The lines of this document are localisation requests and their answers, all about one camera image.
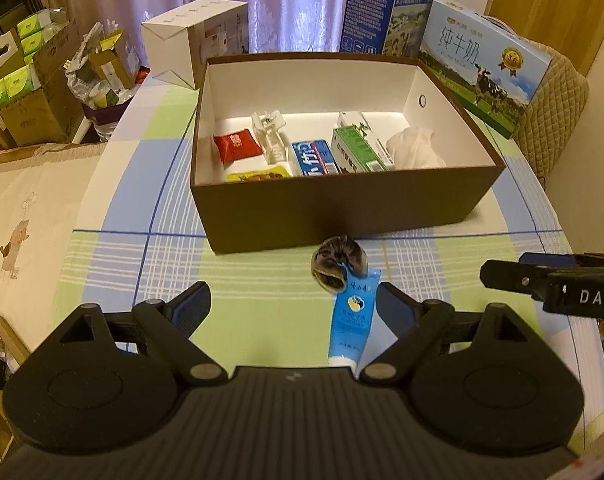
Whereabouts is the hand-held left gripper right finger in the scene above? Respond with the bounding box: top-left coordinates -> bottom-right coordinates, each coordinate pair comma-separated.
359,281 -> 532,383

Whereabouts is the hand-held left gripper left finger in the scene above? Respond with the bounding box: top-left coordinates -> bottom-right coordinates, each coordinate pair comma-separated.
57,281 -> 227,383

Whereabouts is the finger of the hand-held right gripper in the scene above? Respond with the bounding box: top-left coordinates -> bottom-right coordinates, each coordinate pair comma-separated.
480,259 -> 552,297
519,252 -> 582,268

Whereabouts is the blue hand cream tube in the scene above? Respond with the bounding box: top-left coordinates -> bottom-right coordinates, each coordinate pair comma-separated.
327,269 -> 383,367

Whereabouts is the dark hair scrunchie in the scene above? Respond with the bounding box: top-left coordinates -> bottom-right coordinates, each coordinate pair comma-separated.
310,235 -> 369,293

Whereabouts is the brown storage box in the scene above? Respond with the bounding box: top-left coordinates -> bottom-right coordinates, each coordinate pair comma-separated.
189,52 -> 506,255

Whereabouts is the yellow snack packet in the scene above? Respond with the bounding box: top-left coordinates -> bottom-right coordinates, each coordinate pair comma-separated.
226,161 -> 291,182

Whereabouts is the white green medicine box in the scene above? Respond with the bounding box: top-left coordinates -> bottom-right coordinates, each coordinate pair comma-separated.
331,111 -> 397,174

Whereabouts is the white plastic clip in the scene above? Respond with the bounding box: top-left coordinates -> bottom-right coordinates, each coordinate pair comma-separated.
251,109 -> 289,163

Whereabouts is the plaid tablecloth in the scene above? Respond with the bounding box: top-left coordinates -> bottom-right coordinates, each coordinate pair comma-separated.
57,82 -> 604,461

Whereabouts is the beige quilted chair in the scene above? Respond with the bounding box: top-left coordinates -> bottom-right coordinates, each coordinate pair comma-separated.
512,50 -> 591,181

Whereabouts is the red snack packet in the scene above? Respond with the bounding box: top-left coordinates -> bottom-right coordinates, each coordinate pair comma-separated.
213,130 -> 263,165

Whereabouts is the blue toothpaste box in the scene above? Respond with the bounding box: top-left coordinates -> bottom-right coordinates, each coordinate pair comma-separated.
291,140 -> 343,177

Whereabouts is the beige embroidered cloth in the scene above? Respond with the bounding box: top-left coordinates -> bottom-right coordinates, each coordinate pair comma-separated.
0,142 -> 110,321

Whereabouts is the purple bin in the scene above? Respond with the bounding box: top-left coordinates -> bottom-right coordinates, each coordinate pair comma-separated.
82,97 -> 133,143

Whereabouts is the light blue cow milk carton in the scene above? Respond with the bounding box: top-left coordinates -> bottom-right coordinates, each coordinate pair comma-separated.
418,0 -> 552,140

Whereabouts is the large brown cardboard box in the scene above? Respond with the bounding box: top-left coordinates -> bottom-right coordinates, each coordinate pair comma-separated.
0,20 -> 89,147

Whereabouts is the small brown cardboard box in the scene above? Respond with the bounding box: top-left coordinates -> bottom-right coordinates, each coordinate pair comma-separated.
84,32 -> 135,91

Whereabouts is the white cardboard box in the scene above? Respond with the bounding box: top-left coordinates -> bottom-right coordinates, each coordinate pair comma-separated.
141,0 -> 250,90

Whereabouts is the dark blue milk carton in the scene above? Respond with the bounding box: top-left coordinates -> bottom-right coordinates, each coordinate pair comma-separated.
339,0 -> 443,58

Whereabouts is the purple sheer curtain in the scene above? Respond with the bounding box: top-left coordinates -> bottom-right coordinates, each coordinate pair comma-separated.
32,0 -> 353,56

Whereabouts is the green tissue pack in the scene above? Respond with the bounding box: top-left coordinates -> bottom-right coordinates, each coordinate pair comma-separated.
17,10 -> 58,56

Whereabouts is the wooden furniture frame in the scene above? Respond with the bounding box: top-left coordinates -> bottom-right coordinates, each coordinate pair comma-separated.
0,302 -> 30,461

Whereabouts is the white-handled tissue carton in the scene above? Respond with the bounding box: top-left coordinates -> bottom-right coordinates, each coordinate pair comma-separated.
0,32 -> 43,111

